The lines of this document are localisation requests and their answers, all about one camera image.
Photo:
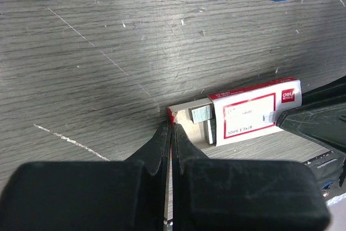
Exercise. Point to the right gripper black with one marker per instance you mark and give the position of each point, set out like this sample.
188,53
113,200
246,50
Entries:
321,119

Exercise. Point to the red white staple box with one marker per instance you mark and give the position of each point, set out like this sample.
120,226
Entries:
241,114

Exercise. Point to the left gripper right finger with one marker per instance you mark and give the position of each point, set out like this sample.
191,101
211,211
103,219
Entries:
220,194

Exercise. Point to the silver staple strip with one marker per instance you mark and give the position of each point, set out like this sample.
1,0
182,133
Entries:
210,131
201,114

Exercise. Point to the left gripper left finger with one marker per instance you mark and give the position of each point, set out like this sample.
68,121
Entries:
91,195

